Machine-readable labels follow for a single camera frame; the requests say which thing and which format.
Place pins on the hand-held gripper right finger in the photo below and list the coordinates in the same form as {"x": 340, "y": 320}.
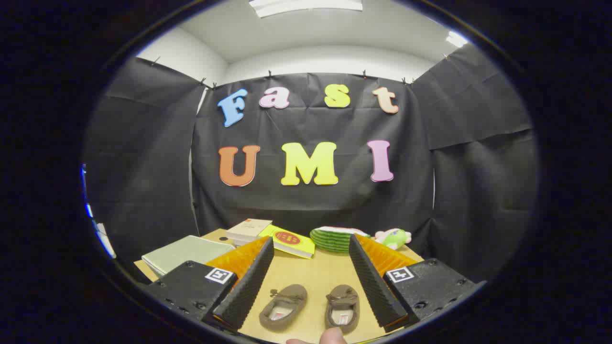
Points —
{"x": 370, "y": 282}

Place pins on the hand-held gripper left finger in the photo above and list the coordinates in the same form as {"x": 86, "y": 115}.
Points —
{"x": 248, "y": 282}

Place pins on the brown fuzzy slipper shoe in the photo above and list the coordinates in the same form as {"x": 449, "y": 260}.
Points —
{"x": 345, "y": 298}
{"x": 287, "y": 298}

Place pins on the grey fabric storage box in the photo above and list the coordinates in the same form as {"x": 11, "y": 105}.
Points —
{"x": 186, "y": 251}

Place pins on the grey paperback book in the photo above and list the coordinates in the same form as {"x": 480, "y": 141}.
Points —
{"x": 244, "y": 242}

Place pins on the pink and green plush toy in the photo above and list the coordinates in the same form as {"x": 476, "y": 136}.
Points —
{"x": 394, "y": 238}

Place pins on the beige paperback book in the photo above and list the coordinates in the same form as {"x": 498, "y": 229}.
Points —
{"x": 249, "y": 228}

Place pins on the green striped watermelon plush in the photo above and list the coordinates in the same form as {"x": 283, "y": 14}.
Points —
{"x": 332, "y": 239}

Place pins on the yellow book with red circle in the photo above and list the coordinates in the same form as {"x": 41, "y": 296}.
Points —
{"x": 291, "y": 241}

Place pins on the ceiling light panel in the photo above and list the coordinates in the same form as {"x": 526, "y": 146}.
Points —
{"x": 306, "y": 5}

